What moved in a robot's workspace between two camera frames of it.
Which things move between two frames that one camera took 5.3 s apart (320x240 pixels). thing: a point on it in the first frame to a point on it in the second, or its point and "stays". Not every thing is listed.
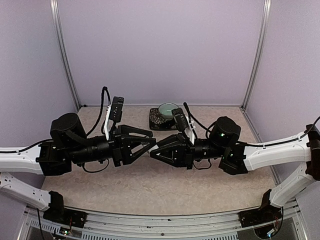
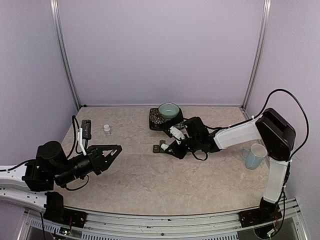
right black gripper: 183,157 to 178,153
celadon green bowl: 165,109 stays
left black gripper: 122,152 to 98,162
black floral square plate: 157,122 stays
